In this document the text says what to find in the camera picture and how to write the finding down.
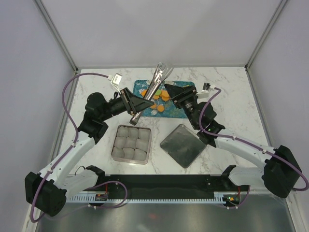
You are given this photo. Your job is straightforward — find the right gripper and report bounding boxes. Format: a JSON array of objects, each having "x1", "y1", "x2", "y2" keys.
[{"x1": 164, "y1": 84, "x2": 198, "y2": 129}]

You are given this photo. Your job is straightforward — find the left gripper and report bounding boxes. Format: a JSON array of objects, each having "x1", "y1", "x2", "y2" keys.
[{"x1": 100, "y1": 87, "x2": 154, "y2": 121}]

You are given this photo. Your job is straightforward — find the metal tongs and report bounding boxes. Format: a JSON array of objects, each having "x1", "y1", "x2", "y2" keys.
[{"x1": 129, "y1": 62, "x2": 174, "y2": 125}]

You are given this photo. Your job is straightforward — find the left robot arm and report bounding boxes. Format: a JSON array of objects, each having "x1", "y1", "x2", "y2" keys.
[{"x1": 25, "y1": 88, "x2": 153, "y2": 217}]

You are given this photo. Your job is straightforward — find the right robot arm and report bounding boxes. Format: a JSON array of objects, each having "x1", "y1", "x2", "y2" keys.
[{"x1": 164, "y1": 84, "x2": 303, "y2": 198}]

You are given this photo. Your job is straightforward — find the orange cookie stack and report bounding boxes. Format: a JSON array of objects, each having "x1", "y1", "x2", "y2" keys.
[{"x1": 160, "y1": 90, "x2": 170, "y2": 102}]

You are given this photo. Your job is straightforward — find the teal floral tray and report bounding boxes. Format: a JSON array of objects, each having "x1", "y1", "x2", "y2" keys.
[{"x1": 133, "y1": 80, "x2": 195, "y2": 118}]

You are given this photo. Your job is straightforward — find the square cookie tin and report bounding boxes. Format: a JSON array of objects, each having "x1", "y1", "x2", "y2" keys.
[{"x1": 111, "y1": 125, "x2": 152, "y2": 165}]

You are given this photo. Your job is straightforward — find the square metal tin lid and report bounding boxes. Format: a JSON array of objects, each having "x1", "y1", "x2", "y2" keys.
[{"x1": 160, "y1": 124, "x2": 206, "y2": 168}]

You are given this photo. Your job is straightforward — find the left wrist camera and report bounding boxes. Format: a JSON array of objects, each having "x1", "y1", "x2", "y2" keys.
[{"x1": 108, "y1": 73, "x2": 122, "y2": 86}]

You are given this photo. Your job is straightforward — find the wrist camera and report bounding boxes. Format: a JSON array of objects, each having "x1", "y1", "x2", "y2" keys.
[
  {"x1": 108, "y1": 73, "x2": 122, "y2": 86},
  {"x1": 202, "y1": 83, "x2": 212, "y2": 93}
]

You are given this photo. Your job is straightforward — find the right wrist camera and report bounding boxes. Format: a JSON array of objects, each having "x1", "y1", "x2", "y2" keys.
[{"x1": 202, "y1": 83, "x2": 212, "y2": 93}]

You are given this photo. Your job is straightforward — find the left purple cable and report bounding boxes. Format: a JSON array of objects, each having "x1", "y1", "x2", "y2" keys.
[{"x1": 30, "y1": 72, "x2": 112, "y2": 223}]

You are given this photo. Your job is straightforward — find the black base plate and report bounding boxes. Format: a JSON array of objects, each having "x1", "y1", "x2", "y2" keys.
[{"x1": 97, "y1": 174, "x2": 249, "y2": 199}]

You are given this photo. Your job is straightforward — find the white cable duct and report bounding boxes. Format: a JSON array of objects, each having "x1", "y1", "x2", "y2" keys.
[{"x1": 66, "y1": 191, "x2": 238, "y2": 204}]

